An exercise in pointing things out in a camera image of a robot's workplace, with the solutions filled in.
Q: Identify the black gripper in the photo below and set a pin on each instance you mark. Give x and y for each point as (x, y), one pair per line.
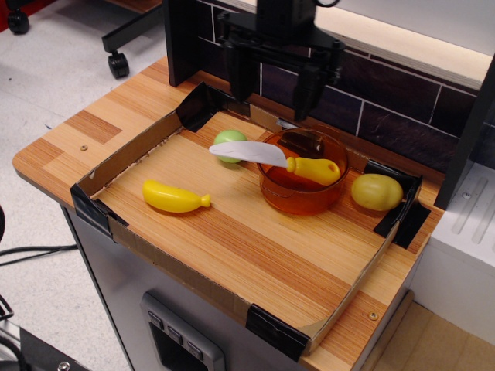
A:
(283, 34)

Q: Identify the toy knife yellow handle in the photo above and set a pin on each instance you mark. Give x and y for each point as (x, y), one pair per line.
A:
(322, 171)

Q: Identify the cardboard fence with black tape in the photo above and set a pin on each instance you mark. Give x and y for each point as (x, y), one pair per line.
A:
(275, 291)

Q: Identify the orange transparent plastic pot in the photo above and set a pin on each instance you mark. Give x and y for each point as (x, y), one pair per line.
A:
(296, 195)

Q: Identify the green toy apple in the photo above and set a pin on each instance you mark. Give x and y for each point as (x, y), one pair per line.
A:
(229, 136)

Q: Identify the yellow-green toy potato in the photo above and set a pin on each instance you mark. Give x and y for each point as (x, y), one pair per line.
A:
(376, 192)

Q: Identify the yellow toy banana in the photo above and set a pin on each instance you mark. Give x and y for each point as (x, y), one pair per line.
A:
(172, 199)

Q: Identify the light wooden shelf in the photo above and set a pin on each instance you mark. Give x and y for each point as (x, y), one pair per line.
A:
(401, 47)

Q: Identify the black chair base with casters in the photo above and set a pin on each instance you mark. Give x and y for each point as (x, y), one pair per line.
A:
(149, 15)

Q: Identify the grey oven control panel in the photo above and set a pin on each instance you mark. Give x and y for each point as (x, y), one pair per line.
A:
(178, 345)

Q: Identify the black vertical post left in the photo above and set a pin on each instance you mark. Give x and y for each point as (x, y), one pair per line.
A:
(182, 41)

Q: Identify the black vertical post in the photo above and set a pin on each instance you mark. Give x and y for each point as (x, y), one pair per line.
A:
(182, 41)
(462, 160)

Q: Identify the black vertical post right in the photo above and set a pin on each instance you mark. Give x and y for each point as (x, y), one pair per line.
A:
(462, 160)

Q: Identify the metal frame with screw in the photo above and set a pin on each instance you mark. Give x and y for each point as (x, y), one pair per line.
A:
(22, 350)

